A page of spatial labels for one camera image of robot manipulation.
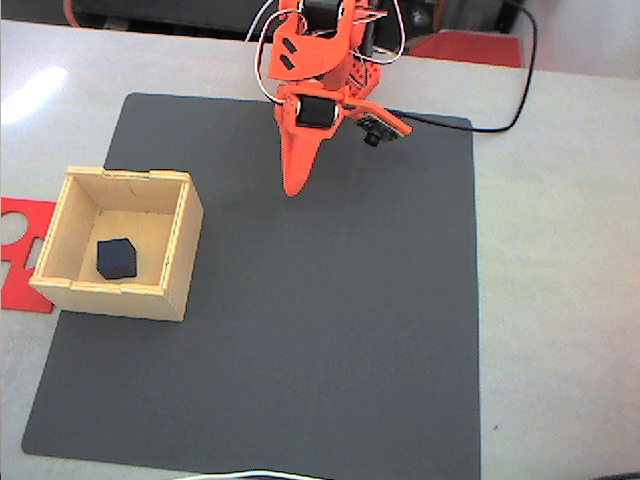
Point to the dark blue cube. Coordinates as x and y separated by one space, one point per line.
116 259

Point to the open wooden box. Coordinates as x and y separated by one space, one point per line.
65 225

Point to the dark grey mat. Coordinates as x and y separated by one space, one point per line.
300 300

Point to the red flat object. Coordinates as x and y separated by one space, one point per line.
470 47

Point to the black background equipment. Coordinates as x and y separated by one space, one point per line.
175 12

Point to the red cutout sheet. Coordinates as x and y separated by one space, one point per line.
20 292

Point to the wrist camera on orange bracket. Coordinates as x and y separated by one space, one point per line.
385 125

